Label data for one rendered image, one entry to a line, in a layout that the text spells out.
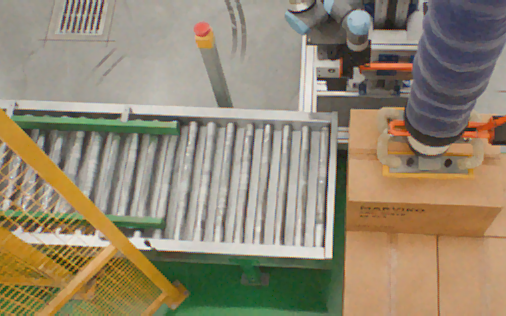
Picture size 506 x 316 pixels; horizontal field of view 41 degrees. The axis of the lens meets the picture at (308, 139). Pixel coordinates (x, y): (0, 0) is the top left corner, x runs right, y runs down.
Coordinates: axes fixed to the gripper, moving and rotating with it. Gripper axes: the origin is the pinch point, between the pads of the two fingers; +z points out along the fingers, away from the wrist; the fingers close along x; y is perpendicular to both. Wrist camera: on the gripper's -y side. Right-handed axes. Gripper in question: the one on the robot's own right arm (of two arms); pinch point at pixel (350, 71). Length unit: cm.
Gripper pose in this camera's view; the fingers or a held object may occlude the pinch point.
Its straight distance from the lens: 261.0
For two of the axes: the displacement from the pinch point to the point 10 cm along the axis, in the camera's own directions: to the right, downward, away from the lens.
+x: 0.4, -9.1, 4.1
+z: 0.3, 4.1, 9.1
